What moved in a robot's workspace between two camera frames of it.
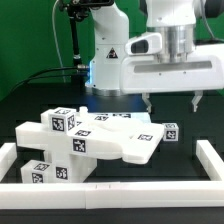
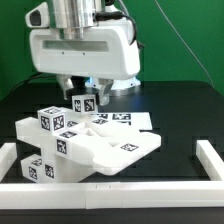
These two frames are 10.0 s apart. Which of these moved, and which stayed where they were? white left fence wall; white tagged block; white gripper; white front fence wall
Moved: white gripper
Stayed: white front fence wall; white tagged block; white left fence wall
